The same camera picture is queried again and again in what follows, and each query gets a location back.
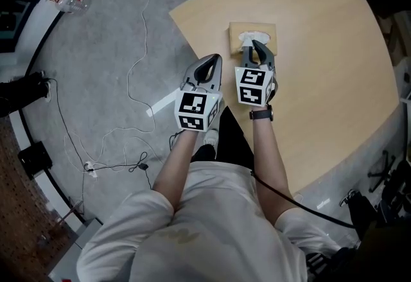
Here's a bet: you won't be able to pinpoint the black worn pack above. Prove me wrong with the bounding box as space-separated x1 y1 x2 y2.
304 219 411 282

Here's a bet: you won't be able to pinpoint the person's right forearm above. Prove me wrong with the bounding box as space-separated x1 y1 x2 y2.
250 105 295 227

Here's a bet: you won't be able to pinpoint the person's black trousers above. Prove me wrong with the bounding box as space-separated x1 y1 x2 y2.
191 105 256 168

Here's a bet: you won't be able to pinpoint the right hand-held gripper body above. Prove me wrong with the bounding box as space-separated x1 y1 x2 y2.
234 62 279 107

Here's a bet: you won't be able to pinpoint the white tissue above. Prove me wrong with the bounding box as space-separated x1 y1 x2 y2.
237 30 272 48

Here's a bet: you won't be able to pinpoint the thick black cable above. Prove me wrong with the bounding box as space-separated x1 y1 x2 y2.
250 170 357 229

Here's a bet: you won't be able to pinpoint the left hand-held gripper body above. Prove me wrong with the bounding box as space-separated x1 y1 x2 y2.
174 80 223 132

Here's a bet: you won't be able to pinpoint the black wristwatch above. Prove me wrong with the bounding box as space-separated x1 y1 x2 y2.
249 104 274 121

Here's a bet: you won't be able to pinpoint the brown cardboard tissue box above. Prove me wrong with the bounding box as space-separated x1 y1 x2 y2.
228 21 277 57

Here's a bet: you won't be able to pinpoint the person's left forearm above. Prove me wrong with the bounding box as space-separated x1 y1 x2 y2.
152 129 197 214

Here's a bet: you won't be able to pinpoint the clear plastic bottle red label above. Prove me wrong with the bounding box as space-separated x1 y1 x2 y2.
56 0 89 15

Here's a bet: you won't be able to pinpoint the large wooden table white legs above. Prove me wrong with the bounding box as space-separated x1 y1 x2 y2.
168 0 401 195

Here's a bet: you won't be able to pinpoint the long white cable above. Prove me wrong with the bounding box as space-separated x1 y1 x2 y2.
127 0 176 134

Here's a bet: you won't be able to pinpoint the thin black floor cable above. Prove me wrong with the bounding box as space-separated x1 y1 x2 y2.
46 77 91 168

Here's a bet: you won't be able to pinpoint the person's white shirt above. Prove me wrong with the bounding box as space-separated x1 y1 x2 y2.
76 160 341 282

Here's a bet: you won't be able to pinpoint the person's white shoe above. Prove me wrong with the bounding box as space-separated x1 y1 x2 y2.
202 128 220 148

